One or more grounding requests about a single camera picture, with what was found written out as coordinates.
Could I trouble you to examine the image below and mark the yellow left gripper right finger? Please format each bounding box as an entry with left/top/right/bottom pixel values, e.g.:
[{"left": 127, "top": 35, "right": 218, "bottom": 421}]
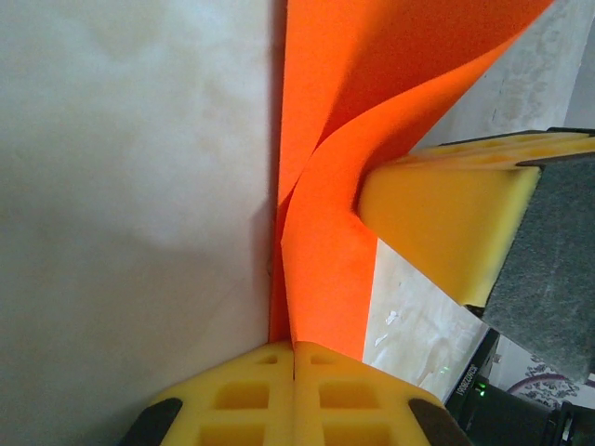
[{"left": 293, "top": 342, "right": 470, "bottom": 446}]

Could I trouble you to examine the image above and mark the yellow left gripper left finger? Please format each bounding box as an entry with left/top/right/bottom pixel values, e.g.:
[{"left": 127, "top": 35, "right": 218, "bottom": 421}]
[{"left": 123, "top": 341, "right": 295, "bottom": 446}]

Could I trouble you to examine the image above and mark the orange paper sheet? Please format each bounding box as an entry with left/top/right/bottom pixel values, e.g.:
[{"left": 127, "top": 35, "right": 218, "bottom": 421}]
[{"left": 268, "top": 0, "right": 557, "bottom": 363}]

